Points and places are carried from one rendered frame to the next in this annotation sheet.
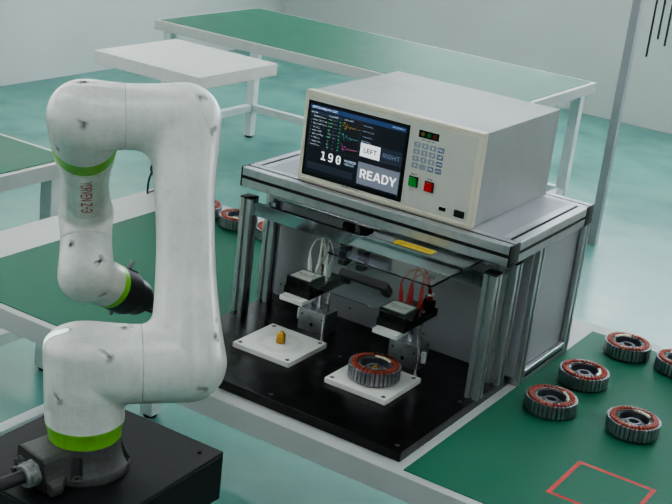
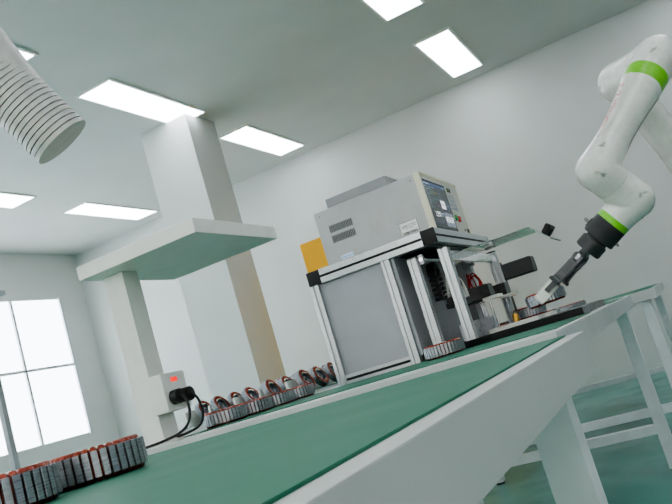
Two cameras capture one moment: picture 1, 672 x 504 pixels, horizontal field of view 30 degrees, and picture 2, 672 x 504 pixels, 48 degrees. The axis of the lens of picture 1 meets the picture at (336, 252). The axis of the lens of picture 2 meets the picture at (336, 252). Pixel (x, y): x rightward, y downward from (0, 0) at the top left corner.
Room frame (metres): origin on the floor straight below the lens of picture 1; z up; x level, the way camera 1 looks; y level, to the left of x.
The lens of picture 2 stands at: (3.32, 2.35, 0.78)
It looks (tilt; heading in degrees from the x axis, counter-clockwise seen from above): 9 degrees up; 262
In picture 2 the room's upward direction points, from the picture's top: 17 degrees counter-clockwise
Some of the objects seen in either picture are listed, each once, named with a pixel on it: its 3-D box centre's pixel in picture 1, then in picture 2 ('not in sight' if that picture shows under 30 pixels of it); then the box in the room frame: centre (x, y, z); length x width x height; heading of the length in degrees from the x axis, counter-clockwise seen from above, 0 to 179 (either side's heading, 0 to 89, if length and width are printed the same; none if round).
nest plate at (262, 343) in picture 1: (280, 344); (517, 323); (2.53, 0.10, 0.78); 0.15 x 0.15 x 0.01; 59
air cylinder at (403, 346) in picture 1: (408, 351); (489, 325); (2.53, -0.18, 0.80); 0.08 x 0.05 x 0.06; 59
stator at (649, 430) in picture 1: (632, 424); not in sight; (2.36, -0.66, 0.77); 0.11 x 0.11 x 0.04
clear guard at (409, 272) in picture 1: (403, 269); (507, 247); (2.40, -0.14, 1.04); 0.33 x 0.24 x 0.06; 149
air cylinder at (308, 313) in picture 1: (317, 318); (471, 330); (2.66, 0.02, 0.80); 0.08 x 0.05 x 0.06; 59
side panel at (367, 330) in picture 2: not in sight; (365, 323); (2.98, 0.07, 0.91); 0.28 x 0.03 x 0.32; 149
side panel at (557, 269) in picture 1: (548, 301); not in sight; (2.65, -0.49, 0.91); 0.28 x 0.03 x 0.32; 149
